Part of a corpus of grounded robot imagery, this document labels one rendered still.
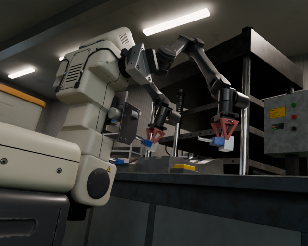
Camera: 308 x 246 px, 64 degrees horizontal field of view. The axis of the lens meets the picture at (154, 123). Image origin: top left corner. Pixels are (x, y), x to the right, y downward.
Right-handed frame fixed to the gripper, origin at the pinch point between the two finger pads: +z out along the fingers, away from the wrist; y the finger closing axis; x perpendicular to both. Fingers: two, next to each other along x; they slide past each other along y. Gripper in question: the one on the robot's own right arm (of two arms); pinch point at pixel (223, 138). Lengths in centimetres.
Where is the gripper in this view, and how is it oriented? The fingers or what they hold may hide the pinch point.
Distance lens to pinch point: 97.6
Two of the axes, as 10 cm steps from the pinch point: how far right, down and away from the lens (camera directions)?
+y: -2.3, 2.3, 9.5
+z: -1.2, 9.6, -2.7
